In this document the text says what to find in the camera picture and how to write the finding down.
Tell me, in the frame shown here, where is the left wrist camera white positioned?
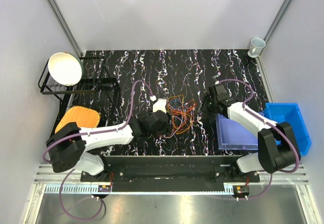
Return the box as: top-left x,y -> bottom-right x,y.
150,95 -> 167,114

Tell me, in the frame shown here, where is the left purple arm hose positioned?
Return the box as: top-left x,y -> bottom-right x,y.
42,80 -> 156,221

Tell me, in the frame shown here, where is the black wire dish rack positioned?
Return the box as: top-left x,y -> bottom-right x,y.
38,55 -> 120,106

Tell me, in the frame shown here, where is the white bowl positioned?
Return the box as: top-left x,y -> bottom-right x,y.
48,52 -> 84,86

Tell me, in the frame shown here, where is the white mug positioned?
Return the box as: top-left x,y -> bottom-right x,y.
248,38 -> 266,58

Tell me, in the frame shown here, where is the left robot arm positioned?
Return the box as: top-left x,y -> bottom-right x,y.
43,110 -> 169,181

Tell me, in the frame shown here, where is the blue cable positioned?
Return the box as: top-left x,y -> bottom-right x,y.
168,98 -> 184,113

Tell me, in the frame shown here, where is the purple translucent box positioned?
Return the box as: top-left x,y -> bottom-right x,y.
216,114 -> 258,151

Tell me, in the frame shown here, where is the blue plastic bin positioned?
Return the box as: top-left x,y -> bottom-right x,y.
263,102 -> 311,157

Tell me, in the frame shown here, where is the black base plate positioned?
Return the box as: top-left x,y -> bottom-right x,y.
80,156 -> 260,194

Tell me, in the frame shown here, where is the orange woven mat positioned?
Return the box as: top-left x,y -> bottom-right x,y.
55,106 -> 101,133

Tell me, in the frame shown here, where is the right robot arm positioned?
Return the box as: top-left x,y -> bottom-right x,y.
198,82 -> 301,182

